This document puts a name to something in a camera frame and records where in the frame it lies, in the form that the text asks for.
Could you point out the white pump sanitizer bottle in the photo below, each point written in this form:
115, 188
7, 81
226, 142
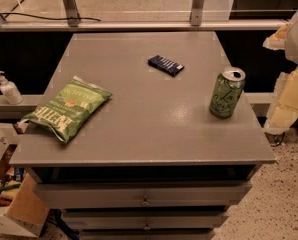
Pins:
10, 90

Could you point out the metal window frame rail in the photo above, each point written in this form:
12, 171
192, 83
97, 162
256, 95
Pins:
133, 15

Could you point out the grey drawer cabinet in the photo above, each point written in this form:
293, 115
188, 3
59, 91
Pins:
152, 163

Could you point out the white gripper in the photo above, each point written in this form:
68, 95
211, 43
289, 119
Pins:
283, 113

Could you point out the cardboard box of snacks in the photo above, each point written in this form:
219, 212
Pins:
22, 213

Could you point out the blue rxbar blueberry bar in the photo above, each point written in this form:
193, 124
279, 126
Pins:
165, 65

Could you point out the green LaCroix soda can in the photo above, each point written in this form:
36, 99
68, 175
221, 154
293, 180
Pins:
227, 91

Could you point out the green kettle chips bag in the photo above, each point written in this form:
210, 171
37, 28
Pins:
69, 109

